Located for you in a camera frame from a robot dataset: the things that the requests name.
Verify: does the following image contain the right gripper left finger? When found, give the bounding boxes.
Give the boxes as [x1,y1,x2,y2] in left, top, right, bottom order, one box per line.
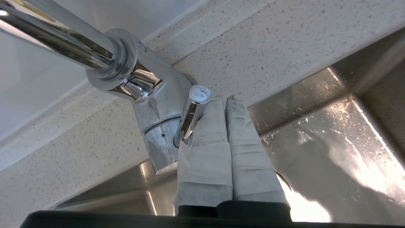
[173,96,234,216]

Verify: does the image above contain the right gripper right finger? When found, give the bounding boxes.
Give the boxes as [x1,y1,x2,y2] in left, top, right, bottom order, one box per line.
[225,95,290,219]

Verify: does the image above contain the thin chrome faucet lever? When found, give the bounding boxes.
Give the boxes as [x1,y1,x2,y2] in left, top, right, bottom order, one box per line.
[173,84,212,147]

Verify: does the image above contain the stainless steel sink basin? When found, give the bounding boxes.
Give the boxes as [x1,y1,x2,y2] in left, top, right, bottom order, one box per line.
[54,28,405,228]

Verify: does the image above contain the chrome gooseneck faucet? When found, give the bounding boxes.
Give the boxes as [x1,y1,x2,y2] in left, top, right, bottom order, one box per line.
[0,0,197,175]

